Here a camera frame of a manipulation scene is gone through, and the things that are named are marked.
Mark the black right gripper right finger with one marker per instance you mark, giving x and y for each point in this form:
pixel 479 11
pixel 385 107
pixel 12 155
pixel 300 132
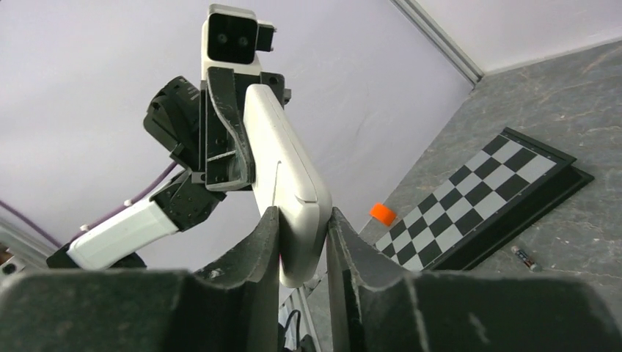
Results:
pixel 377 305

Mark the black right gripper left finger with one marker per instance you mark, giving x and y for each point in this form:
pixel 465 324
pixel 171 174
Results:
pixel 230 305

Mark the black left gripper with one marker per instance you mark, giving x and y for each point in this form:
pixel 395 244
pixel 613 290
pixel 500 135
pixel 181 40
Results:
pixel 203 127

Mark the white remote control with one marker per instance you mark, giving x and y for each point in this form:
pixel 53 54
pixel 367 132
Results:
pixel 286 177

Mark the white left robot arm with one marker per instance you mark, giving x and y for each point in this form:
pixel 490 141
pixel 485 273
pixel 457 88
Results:
pixel 179 204

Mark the orange tape roll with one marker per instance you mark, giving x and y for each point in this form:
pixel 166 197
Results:
pixel 384 215

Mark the dark battery near chessboard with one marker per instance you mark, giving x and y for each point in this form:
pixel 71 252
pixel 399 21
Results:
pixel 526 259

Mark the black white chessboard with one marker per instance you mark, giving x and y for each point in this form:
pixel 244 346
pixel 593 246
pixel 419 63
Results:
pixel 507 186

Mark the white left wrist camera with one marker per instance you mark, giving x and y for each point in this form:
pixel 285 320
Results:
pixel 231 38

